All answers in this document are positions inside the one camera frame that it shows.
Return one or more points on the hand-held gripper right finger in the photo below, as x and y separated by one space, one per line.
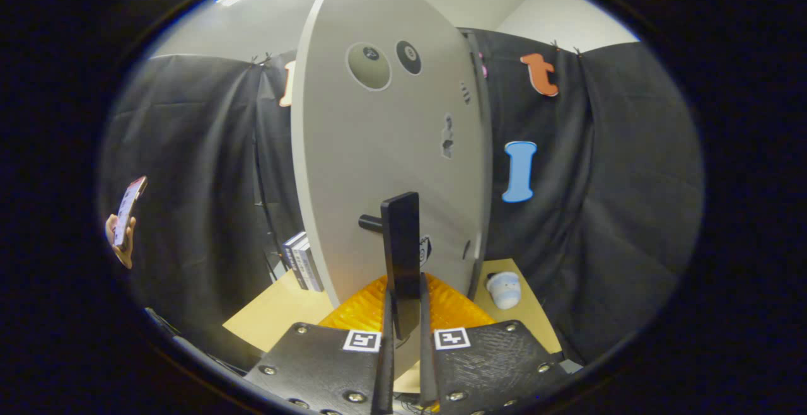
427 364

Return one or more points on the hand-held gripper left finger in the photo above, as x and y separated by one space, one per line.
384 371

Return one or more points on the white spine book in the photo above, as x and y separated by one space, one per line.
302 263

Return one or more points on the blue spine book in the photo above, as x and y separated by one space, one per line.
290 257

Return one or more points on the black stand pole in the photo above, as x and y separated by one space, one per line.
261 200

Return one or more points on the black backdrop cloth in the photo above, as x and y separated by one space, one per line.
599 181

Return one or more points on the smartphone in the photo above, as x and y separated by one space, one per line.
128 210

